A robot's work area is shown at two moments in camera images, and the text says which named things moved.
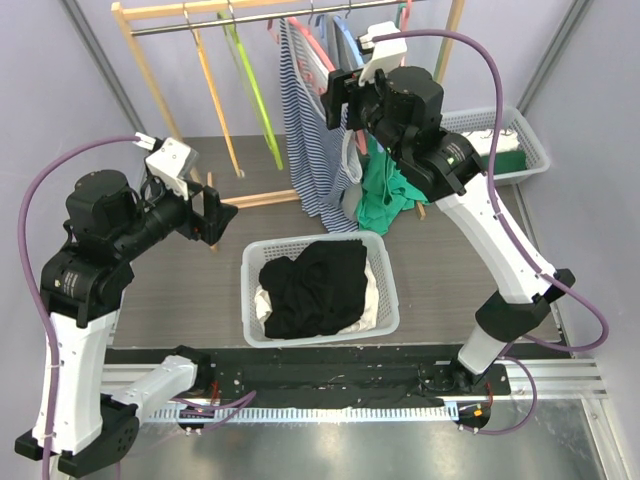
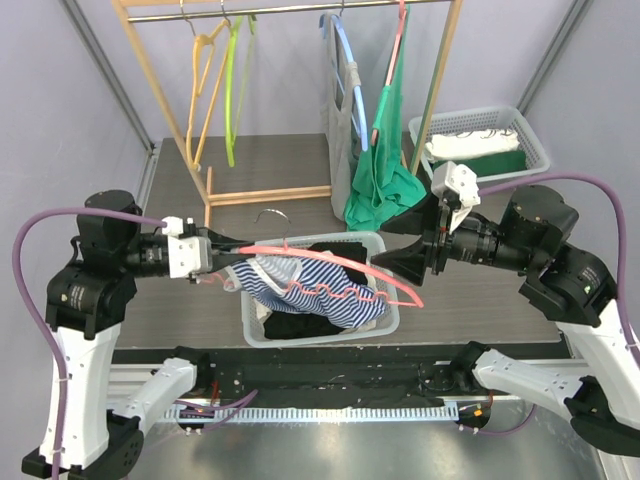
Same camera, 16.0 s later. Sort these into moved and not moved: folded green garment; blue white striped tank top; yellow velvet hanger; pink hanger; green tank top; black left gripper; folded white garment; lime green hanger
Moved: pink hanger; blue white striped tank top; black left gripper; lime green hanger; yellow velvet hanger
Not moved: folded white garment; folded green garment; green tank top
